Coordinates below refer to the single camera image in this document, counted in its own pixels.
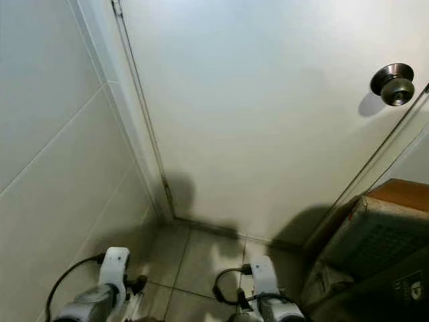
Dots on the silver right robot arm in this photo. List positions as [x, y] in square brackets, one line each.
[283, 311]

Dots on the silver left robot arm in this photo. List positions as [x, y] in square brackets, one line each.
[88, 307]

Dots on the grey mesh laundry basket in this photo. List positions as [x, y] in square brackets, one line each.
[372, 231]

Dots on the black bag with white logo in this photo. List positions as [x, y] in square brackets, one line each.
[395, 295]

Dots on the white door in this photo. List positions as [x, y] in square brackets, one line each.
[248, 121]

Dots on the orange brown board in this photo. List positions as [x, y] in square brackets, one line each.
[403, 193]

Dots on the dark metal door knob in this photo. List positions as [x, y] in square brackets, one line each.
[393, 83]

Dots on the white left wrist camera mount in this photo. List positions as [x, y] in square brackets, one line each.
[114, 270]

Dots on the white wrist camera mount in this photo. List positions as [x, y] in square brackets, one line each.
[265, 275]
[114, 270]

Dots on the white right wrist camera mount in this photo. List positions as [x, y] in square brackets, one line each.
[265, 275]

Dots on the white door frame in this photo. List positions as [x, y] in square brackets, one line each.
[107, 80]

